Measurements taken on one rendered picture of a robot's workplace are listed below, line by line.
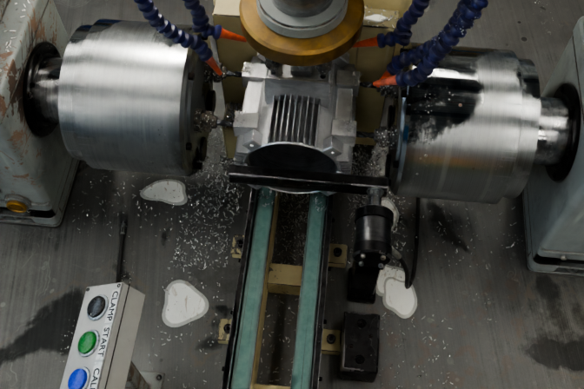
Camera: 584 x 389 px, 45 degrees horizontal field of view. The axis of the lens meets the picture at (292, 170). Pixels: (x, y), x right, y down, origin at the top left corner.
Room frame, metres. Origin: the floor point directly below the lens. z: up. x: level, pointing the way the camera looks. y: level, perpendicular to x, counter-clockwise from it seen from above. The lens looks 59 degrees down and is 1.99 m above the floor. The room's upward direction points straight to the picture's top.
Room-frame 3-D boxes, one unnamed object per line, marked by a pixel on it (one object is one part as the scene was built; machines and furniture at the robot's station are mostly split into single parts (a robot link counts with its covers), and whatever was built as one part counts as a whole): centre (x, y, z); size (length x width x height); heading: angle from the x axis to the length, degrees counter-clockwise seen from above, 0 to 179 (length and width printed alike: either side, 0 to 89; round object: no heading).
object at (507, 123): (0.65, -0.29, 1.04); 0.41 x 0.25 x 0.25; 84
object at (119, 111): (0.71, 0.30, 1.04); 0.37 x 0.25 x 0.25; 84
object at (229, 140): (0.76, 0.09, 0.86); 0.07 x 0.06 x 0.12; 84
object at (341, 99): (0.68, -0.01, 1.02); 0.20 x 0.19 x 0.19; 174
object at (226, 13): (0.84, -0.03, 0.97); 0.30 x 0.11 x 0.34; 84
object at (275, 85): (0.72, -0.01, 1.11); 0.12 x 0.11 x 0.07; 174
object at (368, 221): (0.64, -0.18, 0.92); 0.45 x 0.13 x 0.24; 174
